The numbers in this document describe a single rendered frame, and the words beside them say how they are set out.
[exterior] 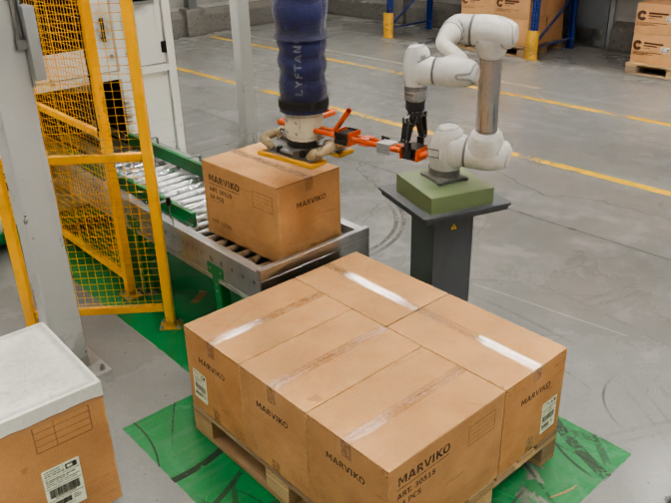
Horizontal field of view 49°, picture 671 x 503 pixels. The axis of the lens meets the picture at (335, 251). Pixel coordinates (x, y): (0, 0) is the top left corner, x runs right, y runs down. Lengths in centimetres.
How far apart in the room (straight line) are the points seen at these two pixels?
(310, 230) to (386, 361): 100
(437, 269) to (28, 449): 238
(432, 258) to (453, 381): 117
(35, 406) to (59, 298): 177
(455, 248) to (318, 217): 75
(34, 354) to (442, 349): 150
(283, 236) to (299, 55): 85
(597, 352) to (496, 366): 126
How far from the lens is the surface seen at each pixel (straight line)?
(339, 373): 276
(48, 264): 365
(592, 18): 1193
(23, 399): 203
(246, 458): 322
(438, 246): 377
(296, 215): 348
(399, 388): 268
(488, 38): 333
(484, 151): 358
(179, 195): 448
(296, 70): 319
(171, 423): 349
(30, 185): 350
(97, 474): 219
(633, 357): 404
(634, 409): 368
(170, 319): 416
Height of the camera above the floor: 215
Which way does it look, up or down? 26 degrees down
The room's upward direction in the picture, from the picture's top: 1 degrees counter-clockwise
